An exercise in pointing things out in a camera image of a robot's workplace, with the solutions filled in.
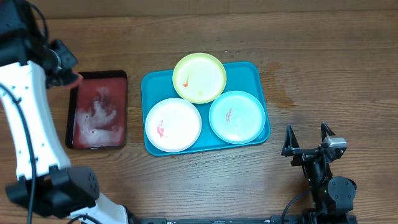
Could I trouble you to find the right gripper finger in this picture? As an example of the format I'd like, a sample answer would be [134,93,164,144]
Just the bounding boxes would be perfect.
[321,122,335,141]
[281,125,300,157]

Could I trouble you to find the yellow-green plastic plate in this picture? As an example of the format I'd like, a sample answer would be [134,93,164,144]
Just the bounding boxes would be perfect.
[172,53,227,104]

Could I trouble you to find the white plastic plate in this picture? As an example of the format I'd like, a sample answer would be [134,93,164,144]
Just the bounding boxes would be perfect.
[144,98,202,152]

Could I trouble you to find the red and green sponge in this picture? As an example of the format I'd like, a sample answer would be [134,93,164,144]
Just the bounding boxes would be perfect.
[64,73,83,89]

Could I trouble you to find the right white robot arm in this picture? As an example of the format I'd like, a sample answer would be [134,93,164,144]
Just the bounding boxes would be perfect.
[275,123,357,223]

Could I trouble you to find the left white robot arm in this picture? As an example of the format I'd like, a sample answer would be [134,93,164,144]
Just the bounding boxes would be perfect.
[1,1,136,223]

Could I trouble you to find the black red-lined tray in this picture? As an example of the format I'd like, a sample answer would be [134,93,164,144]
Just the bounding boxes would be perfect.
[65,70,128,150]

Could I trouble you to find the teal plastic tray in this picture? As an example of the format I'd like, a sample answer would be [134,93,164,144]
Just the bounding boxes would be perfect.
[141,61,271,154]

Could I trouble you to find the light blue plastic plate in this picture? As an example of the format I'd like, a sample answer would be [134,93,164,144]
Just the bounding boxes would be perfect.
[209,90,266,144]

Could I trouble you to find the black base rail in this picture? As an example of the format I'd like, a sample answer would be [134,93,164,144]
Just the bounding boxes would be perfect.
[124,214,358,224]

